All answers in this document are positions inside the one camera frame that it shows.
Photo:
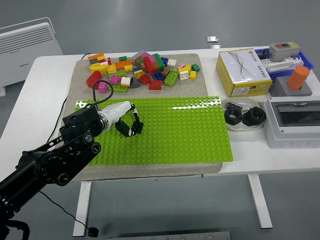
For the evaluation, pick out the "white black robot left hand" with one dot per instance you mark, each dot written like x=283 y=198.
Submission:
x=116 y=110

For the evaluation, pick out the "black square toy brick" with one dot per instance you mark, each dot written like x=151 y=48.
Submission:
x=138 y=128

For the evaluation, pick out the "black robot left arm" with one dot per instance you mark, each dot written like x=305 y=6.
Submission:
x=50 y=162

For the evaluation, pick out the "lime green long toy brick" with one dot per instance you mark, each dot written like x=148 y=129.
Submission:
x=118 y=88
x=117 y=73

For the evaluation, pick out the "pink square toy brick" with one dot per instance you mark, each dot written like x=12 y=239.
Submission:
x=102 y=87

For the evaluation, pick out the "white and orange toy brick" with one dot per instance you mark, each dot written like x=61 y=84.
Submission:
x=125 y=81

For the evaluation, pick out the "magenta studded toy brick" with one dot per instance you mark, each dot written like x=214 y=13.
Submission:
x=114 y=79

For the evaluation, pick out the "yellow square toy brick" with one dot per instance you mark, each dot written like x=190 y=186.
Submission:
x=111 y=68
x=128 y=68

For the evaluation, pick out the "red square toy brick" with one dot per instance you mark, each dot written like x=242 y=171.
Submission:
x=144 y=79

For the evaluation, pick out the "yellow and blue toy brick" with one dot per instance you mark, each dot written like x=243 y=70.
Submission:
x=137 y=72

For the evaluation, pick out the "yellow rounded toy brick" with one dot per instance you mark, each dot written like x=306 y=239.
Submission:
x=97 y=68

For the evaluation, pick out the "orange long toy brick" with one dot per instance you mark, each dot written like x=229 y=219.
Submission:
x=123 y=64

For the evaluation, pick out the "red slope toy brick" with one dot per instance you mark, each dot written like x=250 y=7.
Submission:
x=155 y=85

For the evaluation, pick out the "white flat toy brick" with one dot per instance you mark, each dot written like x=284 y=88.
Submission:
x=103 y=63

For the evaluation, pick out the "red small toy brick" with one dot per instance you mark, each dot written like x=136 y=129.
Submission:
x=108 y=61

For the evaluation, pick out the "orange small toy brick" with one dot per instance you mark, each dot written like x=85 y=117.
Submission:
x=143 y=67

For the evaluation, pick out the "dark green small toy brick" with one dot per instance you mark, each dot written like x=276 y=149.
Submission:
x=122 y=58

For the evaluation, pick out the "yellow flat toy brick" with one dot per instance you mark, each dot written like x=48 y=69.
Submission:
x=101 y=58

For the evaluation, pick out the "dark grey small toy brick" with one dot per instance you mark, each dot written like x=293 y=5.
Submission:
x=94 y=61

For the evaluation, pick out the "blue square toy brick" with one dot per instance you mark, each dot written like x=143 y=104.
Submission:
x=158 y=76
x=164 y=61

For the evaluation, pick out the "red tall toy brick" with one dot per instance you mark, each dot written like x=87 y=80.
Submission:
x=150 y=66

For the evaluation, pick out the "grey large toy brick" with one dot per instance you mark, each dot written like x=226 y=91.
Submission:
x=137 y=58

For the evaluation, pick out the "orange flat toy brick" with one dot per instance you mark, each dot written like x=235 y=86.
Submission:
x=96 y=56

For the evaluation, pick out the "brown toy brick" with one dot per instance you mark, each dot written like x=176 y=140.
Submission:
x=166 y=72
x=159 y=67

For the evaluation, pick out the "pink small toy brick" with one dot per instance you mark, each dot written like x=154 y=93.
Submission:
x=151 y=58

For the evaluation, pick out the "magenta flat toy brick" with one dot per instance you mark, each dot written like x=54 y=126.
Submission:
x=145 y=53

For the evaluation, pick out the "lime green wide toy brick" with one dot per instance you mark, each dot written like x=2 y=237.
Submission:
x=171 y=78

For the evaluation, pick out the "lime green studded baseplate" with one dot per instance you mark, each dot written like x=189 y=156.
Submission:
x=175 y=135

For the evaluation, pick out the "green tall toy brick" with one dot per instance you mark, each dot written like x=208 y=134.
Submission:
x=158 y=58

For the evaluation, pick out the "white square toy brick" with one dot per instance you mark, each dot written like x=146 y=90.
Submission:
x=172 y=62
x=183 y=74

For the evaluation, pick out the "pink flat toy brick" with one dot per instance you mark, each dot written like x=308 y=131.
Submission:
x=181 y=66

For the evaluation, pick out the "yellow small toy brick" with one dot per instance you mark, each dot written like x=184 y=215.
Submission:
x=187 y=67
x=192 y=75

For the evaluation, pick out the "green square toy brick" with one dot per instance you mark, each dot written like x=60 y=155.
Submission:
x=195 y=67

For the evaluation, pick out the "dark grey slope brick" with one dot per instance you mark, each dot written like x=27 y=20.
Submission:
x=135 y=83

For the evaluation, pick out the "red large slope brick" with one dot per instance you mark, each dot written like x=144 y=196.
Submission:
x=93 y=78

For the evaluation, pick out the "grey-brown table mat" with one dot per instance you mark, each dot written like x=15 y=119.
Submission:
x=140 y=172

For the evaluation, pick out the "white table leg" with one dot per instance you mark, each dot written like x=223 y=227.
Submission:
x=261 y=207
x=82 y=210

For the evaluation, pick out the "white panel heater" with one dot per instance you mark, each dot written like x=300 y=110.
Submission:
x=22 y=50

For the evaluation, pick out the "large black hex nut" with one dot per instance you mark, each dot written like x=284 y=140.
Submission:
x=258 y=117
x=228 y=118

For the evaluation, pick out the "metal floor socket cover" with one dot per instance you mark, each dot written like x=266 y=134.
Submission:
x=212 y=38
x=214 y=46

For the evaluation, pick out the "small black printed card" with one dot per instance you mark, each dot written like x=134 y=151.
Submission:
x=235 y=105

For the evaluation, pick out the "white shallow dish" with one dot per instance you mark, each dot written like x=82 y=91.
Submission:
x=245 y=102

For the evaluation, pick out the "yellow and white carton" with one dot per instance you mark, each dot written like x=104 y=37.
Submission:
x=240 y=70

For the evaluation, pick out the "grey metal plate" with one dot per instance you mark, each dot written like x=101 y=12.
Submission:
x=170 y=236

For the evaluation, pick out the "black adapter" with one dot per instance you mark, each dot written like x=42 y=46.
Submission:
x=263 y=54

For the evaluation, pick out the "grey square holder block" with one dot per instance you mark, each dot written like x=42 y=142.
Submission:
x=281 y=87

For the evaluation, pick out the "orange ribbed cylinder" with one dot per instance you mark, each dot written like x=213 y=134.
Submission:
x=297 y=77

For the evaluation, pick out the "blue plastic tray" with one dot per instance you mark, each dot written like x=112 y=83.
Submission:
x=308 y=63

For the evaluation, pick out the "white electrical enclosure box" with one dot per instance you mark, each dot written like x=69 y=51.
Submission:
x=287 y=135

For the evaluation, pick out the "grey switch box red button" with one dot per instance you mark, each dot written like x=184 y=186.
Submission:
x=283 y=51

